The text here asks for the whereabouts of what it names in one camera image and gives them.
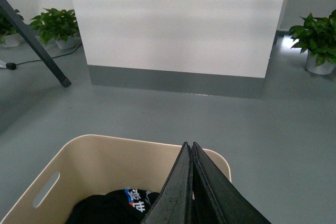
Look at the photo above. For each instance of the potted plant far left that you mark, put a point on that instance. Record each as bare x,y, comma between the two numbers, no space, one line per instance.
8,31

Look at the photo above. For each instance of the potted plant silver pot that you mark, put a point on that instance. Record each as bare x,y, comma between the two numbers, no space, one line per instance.
317,37

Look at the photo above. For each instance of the potted plant left white pot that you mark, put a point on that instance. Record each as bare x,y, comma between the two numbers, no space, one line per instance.
58,25

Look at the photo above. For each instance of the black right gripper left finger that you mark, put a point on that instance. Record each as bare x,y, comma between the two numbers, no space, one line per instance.
174,203

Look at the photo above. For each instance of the black printed t-shirt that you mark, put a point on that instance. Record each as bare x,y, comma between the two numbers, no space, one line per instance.
119,206

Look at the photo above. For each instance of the black clothes hanger leg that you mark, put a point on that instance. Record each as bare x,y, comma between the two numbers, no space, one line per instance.
27,33

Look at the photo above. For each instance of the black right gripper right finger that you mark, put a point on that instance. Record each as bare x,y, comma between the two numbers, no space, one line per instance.
216,200

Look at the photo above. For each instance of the beige plastic laundry hamper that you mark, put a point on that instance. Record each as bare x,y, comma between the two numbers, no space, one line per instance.
92,165

